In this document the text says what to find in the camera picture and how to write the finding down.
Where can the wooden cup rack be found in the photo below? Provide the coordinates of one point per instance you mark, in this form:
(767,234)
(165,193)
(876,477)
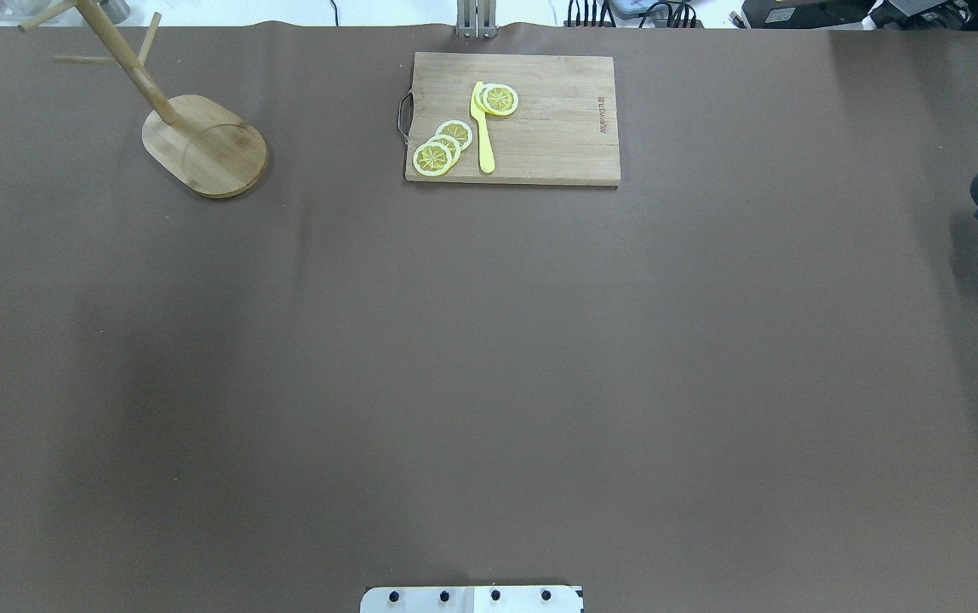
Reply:
(198,141)

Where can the yellow plastic knife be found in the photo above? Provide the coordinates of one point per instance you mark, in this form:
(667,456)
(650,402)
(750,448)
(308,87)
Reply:
(486,160)

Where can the wooden cutting board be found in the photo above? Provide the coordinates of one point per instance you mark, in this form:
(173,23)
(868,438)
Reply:
(564,132)

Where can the lemon slice by knife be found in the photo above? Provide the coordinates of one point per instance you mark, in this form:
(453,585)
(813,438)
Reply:
(496,99)

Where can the black power strip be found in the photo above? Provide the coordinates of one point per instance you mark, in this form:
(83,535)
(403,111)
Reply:
(677,15)

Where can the aluminium frame post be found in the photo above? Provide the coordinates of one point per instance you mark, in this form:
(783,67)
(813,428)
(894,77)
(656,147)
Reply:
(476,19)

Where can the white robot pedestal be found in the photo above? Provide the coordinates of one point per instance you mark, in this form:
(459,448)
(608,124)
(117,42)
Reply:
(474,598)

